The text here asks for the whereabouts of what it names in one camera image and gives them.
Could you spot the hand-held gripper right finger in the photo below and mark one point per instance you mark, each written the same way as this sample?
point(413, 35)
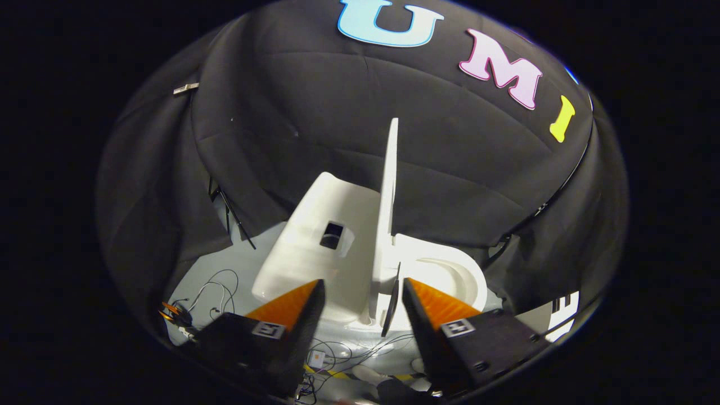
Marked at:
point(478, 349)

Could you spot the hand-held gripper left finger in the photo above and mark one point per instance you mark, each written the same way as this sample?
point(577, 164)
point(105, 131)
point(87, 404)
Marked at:
point(281, 349)

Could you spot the white toilet seat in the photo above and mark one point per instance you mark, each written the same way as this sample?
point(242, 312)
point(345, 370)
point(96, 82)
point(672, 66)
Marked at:
point(478, 281)

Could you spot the white ceramic toilet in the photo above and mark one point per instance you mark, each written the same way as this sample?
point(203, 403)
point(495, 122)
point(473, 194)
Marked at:
point(304, 247)

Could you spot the small white adapter box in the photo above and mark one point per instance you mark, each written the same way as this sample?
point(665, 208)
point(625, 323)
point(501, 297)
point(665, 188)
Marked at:
point(316, 358)

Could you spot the white printed banner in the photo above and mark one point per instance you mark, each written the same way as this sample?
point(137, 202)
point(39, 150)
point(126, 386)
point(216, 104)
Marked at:
point(557, 318)

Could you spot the person's white shoe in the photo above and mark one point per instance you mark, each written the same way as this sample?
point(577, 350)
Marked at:
point(368, 374)

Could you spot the dark round object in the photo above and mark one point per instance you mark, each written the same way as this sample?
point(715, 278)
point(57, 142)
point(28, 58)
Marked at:
point(391, 304)

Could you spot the orange clamp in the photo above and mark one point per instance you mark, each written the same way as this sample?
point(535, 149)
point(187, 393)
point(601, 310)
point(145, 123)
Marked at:
point(170, 311)

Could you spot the black metal stand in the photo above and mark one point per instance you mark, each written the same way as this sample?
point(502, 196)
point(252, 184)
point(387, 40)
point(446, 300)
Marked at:
point(233, 216)

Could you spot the black backdrop cloth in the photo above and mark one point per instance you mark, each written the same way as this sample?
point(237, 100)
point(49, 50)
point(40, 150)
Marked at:
point(337, 112)

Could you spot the silver metal cloth clip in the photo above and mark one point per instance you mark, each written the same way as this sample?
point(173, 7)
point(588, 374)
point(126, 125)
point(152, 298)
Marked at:
point(185, 88)

